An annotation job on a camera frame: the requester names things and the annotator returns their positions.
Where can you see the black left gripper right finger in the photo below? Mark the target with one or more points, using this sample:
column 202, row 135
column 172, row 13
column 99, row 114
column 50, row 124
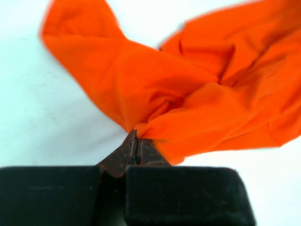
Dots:
column 148, row 155

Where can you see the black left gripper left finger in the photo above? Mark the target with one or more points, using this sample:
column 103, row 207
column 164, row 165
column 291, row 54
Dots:
column 115, row 163

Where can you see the orange t shirt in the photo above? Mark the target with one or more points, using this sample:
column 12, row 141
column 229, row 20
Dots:
column 229, row 80

